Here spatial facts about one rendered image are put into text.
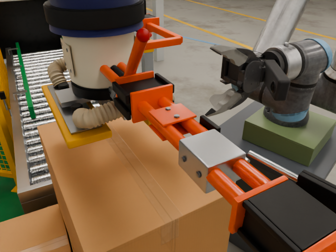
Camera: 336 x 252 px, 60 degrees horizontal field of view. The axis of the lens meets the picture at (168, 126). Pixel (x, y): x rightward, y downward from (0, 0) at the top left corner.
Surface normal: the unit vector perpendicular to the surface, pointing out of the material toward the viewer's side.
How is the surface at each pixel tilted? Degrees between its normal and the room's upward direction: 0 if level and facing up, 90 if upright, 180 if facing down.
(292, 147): 90
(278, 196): 0
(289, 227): 0
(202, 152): 0
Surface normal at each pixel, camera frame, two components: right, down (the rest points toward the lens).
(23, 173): 0.00, -0.85
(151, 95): 0.49, 0.46
